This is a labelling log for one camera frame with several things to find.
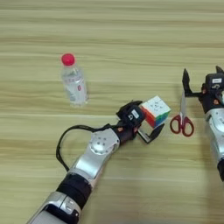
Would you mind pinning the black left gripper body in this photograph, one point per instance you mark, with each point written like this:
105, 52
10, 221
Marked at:
128, 132

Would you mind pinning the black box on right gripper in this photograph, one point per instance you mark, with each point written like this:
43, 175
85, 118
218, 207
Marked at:
215, 82

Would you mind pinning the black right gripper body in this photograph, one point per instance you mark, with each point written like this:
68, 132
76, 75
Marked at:
210, 100

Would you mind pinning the colourful puzzle cube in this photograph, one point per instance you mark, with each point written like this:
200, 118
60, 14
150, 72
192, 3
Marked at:
156, 110

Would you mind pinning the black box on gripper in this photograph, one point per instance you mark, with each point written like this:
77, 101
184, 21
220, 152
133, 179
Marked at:
131, 114
215, 82

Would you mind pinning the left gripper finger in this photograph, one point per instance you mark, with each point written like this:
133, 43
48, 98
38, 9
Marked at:
135, 103
156, 132

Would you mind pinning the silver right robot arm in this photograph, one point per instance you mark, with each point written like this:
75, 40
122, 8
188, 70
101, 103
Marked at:
217, 137

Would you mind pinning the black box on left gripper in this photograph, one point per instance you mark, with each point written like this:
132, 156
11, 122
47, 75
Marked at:
131, 114

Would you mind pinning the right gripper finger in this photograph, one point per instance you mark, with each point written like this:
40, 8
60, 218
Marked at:
219, 70
186, 81

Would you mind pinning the clear bottle with red cap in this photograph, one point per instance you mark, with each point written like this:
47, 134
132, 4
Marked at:
74, 84

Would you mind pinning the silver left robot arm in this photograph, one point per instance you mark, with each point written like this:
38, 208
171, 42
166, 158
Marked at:
87, 160

